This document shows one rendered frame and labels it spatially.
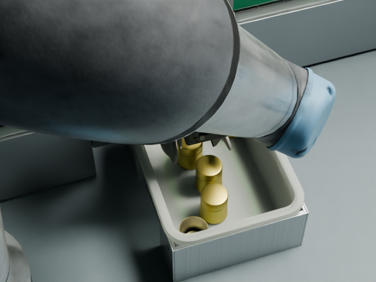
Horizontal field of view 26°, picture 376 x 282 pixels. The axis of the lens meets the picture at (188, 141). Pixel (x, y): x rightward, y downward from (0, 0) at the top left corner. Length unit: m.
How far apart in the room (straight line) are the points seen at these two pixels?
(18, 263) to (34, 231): 0.39
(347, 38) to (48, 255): 0.53
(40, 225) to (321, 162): 0.38
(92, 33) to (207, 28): 0.06
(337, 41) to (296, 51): 0.06
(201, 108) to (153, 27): 0.06
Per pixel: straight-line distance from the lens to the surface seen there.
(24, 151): 1.02
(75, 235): 1.05
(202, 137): 0.93
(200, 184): 1.04
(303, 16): 1.14
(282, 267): 1.03
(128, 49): 0.33
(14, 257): 0.67
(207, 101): 0.38
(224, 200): 1.00
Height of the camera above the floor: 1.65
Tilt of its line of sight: 53 degrees down
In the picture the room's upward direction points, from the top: straight up
